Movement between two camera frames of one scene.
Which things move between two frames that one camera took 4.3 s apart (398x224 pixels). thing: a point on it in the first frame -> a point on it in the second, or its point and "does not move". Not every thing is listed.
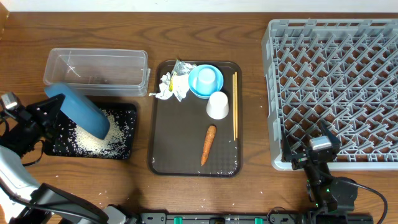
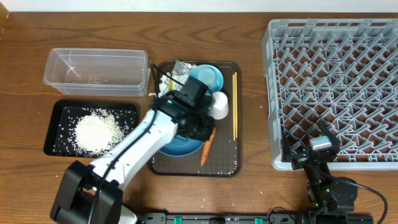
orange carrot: (209, 138) does not move
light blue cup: (206, 81) does not move
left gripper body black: (25, 136) -> (201, 129)
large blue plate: (81, 109) -> (180, 145)
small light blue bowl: (205, 79) does not move
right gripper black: (300, 160) does not move
